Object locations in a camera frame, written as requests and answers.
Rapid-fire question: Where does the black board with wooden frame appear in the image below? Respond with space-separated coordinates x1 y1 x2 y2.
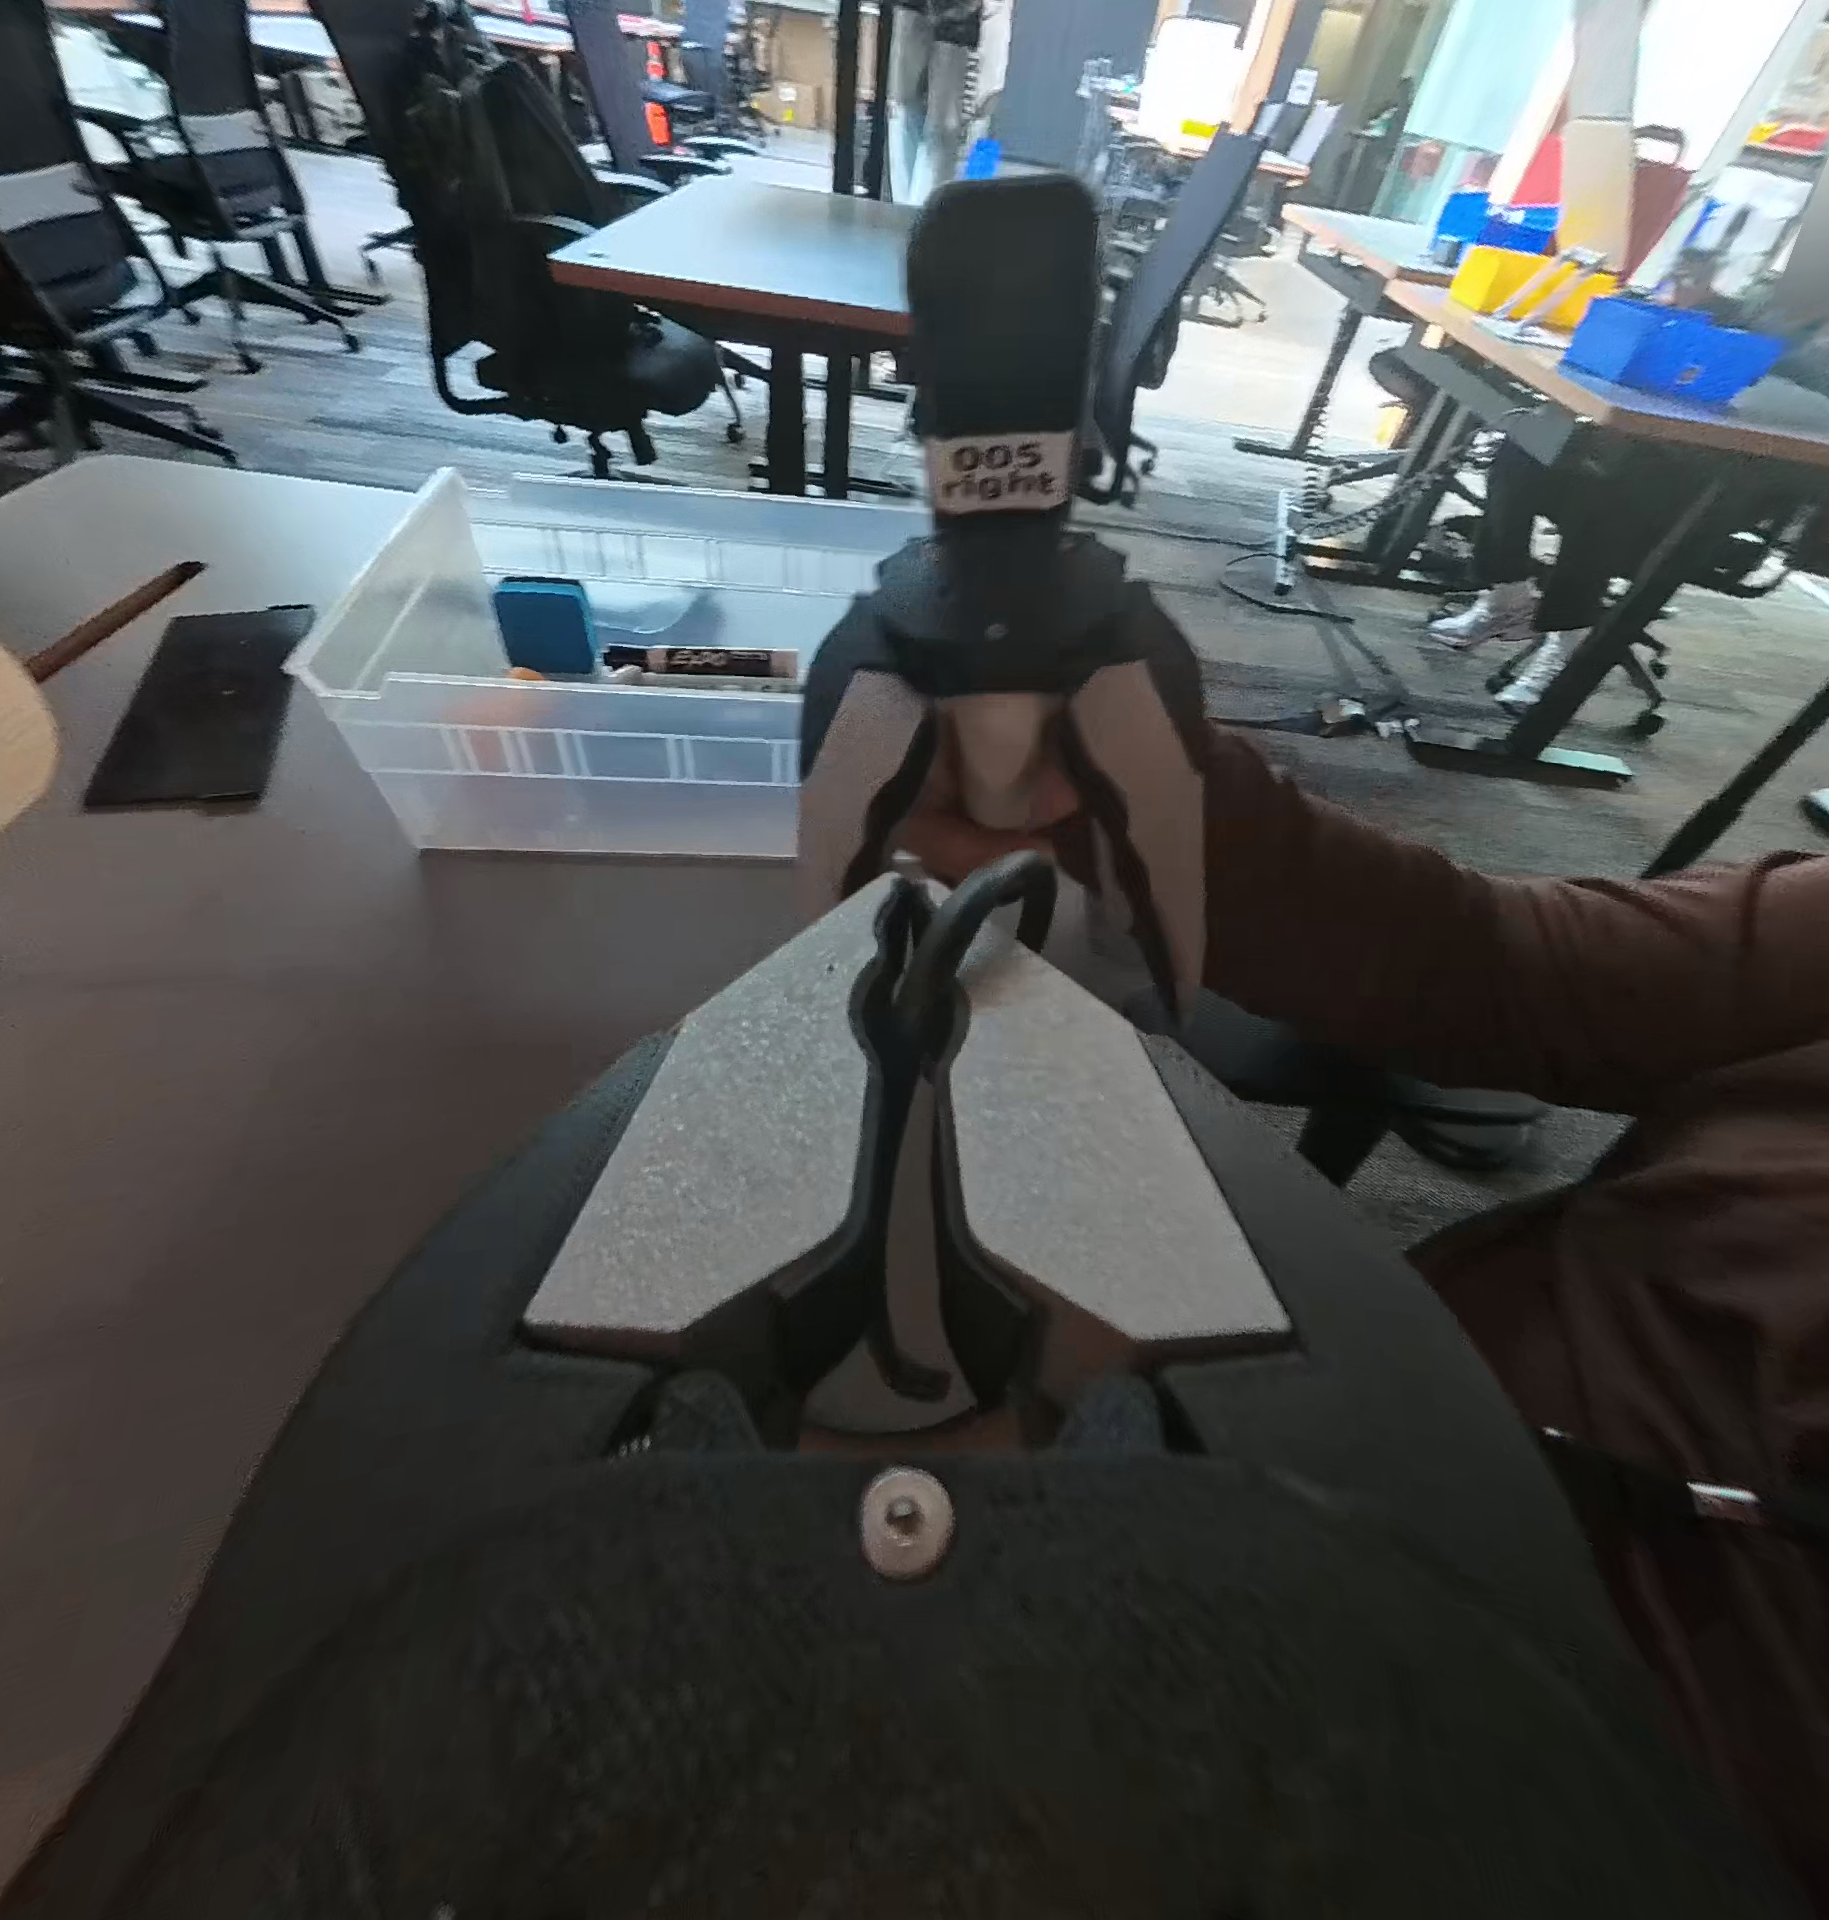
0 606 60 872

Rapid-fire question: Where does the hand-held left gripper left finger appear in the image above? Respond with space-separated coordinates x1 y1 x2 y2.
521 874 918 1388

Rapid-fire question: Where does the person's right forearm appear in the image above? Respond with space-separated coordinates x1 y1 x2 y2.
1184 721 1829 1118

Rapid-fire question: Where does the wooden-edged desk with black legs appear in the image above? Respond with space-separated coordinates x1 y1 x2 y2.
1380 276 1829 782

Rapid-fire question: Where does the blue storage bin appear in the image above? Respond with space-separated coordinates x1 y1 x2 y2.
1559 291 1794 407
1432 193 1562 257

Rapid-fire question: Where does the brown wooden stick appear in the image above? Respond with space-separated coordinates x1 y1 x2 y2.
23 561 205 684

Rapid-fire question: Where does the black chair armrest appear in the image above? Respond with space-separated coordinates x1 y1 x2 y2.
1199 997 1553 1187

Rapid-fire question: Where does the black and white marker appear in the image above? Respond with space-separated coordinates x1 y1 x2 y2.
603 643 806 680

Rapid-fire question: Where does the clear plastic box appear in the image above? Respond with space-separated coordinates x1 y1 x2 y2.
280 464 933 859

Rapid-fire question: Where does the person's brown clothing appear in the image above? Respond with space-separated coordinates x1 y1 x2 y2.
1410 1034 1829 1920

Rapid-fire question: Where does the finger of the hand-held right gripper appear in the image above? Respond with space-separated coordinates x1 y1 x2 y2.
797 661 948 923
1066 658 1216 1034

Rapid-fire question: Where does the black rectangular mat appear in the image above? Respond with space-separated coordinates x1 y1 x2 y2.
83 605 318 812

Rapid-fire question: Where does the person's right hand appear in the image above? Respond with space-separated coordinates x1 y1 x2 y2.
895 741 1107 905

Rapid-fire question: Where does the black office chair with jacket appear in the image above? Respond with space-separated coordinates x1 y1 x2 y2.
311 0 747 481

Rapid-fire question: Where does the black coiled cable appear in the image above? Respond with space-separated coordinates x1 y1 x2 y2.
1297 449 1472 573

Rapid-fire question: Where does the small yellow bin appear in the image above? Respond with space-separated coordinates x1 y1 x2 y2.
1454 242 1623 334

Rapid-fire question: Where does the black waist strap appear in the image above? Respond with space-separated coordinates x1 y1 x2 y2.
1545 1426 1829 1553

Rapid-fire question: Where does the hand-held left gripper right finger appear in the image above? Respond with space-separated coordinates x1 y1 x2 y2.
936 946 1297 1412

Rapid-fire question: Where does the blue whiteboard eraser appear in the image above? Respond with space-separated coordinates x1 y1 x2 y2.
491 577 603 678

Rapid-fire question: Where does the grey table with wooden edge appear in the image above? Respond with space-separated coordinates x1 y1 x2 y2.
547 178 927 500

